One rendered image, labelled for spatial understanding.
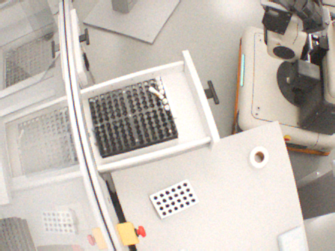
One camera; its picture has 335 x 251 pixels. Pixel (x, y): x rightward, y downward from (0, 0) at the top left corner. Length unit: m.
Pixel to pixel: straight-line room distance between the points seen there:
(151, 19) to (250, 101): 0.83
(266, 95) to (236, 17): 0.73
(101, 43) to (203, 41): 0.60
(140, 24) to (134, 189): 1.28
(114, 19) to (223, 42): 0.68
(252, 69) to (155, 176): 0.89
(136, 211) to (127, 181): 0.10
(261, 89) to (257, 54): 0.20
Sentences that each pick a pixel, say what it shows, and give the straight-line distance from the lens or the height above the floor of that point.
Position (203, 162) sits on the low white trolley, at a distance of 1.23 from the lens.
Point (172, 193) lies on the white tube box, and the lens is 1.17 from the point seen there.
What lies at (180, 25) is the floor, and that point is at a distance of 2.32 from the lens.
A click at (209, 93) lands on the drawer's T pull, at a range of 1.13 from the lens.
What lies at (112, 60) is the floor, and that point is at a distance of 2.22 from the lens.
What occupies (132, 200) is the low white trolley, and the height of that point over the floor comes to 0.76.
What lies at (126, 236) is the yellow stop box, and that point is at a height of 0.91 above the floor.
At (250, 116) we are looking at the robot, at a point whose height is 0.28.
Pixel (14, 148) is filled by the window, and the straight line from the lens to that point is 0.41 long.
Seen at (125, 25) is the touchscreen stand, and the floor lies 0.04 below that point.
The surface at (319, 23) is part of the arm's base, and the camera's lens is 1.03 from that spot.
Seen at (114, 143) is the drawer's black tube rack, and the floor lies 0.87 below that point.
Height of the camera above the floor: 1.96
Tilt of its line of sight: 73 degrees down
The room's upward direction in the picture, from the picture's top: straight up
